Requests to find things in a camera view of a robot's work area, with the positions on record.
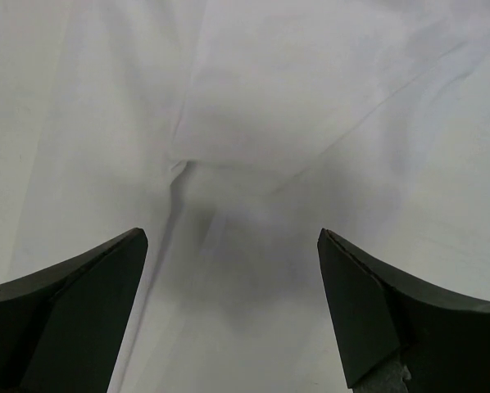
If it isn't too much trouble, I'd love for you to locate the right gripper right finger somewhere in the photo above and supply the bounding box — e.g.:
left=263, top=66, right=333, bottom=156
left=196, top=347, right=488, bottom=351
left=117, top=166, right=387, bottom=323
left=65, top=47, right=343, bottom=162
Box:
left=318, top=229, right=490, bottom=392

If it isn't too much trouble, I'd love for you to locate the white t shirt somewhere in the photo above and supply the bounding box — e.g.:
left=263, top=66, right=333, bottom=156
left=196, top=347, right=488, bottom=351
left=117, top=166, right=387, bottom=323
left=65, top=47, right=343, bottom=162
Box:
left=0, top=1, right=490, bottom=392

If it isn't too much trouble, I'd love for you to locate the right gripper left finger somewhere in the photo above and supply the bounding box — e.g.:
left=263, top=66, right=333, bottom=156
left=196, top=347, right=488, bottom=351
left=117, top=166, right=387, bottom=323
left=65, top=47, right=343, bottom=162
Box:
left=0, top=228, right=148, bottom=392

